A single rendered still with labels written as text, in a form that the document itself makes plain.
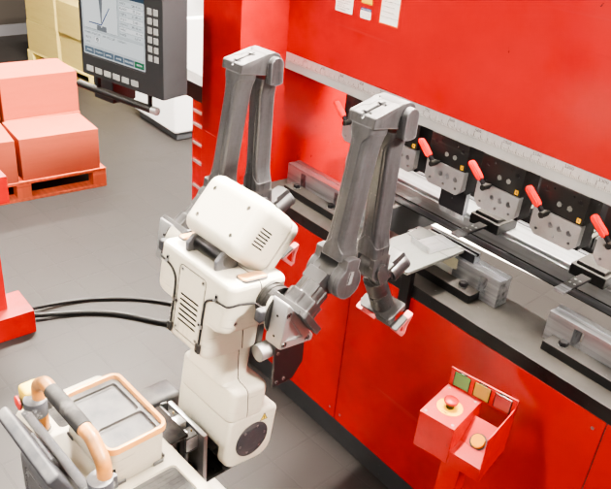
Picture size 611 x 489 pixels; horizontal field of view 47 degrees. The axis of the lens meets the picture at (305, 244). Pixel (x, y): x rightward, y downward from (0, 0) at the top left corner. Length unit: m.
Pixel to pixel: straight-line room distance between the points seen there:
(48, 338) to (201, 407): 1.72
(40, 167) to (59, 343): 1.59
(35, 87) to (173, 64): 2.43
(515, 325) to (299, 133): 1.21
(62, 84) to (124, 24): 2.35
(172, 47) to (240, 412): 1.35
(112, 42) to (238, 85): 1.09
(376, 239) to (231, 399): 0.53
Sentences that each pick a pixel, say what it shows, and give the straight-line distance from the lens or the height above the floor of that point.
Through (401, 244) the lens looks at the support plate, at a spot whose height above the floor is 1.00.
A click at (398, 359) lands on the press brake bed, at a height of 0.57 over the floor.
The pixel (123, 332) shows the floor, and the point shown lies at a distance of 3.50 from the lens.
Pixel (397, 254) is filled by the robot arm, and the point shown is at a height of 1.22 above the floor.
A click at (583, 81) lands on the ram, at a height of 1.62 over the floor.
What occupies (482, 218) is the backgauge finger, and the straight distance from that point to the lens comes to 2.50.
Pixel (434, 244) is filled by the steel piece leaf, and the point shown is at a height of 1.00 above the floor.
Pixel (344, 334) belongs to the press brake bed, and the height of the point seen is 0.51.
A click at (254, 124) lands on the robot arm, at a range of 1.86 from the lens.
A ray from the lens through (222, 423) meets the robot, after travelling 1.84.
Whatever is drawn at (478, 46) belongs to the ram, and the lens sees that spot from 2.13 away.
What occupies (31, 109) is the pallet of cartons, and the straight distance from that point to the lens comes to 5.01.
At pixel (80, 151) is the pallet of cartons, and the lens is 4.80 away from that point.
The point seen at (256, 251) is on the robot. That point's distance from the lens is 1.57.
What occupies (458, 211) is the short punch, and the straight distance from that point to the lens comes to 2.30.
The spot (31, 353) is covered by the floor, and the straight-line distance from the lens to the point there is 3.44.
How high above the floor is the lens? 2.06
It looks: 29 degrees down
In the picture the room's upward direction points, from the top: 5 degrees clockwise
